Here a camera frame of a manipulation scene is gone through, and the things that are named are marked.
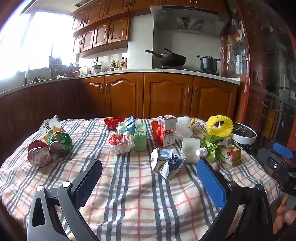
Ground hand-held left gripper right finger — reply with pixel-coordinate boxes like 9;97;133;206
196;159;274;241

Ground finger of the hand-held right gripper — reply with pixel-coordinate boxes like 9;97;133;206
258;148;275;167
273;142;294;160

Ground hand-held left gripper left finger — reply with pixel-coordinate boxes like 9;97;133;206
26;159;103;241

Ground green drink pouch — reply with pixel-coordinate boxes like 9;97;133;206
195;135;242;167

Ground white plastic bottle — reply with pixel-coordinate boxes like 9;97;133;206
181;138;201;164

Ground crushed green can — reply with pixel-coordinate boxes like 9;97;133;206
48;130;73;161

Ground blue white wrapper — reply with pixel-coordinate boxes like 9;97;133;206
150;148;186;181

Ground red white paper cup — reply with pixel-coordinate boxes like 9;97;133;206
107;132;136;155

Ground yellow foam fruit net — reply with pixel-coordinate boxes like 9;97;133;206
206;115;234;140

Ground crushed red can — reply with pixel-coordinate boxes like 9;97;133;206
27;140;52;168

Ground white foam fruit net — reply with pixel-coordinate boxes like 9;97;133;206
175;115;195;140

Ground red wrapper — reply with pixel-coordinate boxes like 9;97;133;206
104;116;126;131

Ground white red milk carton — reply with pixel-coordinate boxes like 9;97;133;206
157;114;178;148

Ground white yellow snack packet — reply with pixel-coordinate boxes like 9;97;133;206
39;114;62;142

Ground green drink carton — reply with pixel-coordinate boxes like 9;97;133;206
134;123;148;152

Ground blue green snack packet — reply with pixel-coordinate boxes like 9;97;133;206
116;116;136;135

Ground person's right hand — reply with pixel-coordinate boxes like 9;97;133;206
273;195;296;234

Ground plaid tablecloth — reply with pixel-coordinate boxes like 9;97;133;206
0;117;281;241

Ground glass cabinet door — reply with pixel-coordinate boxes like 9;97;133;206
221;0;296;153

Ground wooden lower cabinets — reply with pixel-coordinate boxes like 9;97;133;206
0;72;240;158

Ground wooden cabinets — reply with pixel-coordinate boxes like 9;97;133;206
0;72;240;158
70;0;226;56

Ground steel cooking pot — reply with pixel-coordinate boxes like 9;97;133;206
196;55;221;71

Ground white kitchen countertop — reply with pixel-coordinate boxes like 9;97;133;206
0;68;241;97

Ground gas stove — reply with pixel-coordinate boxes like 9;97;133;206
161;66;220;76

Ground cluster of condiment bottles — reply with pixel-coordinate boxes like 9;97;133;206
110;57;128;71

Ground black wok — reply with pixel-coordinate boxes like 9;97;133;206
144;48;187;68

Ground kitchen window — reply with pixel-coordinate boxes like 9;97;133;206
0;10;78;80

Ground wooden upper cabinets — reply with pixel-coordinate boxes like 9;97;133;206
70;0;226;56

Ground steel range hood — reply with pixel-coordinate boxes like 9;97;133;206
150;6;230;38

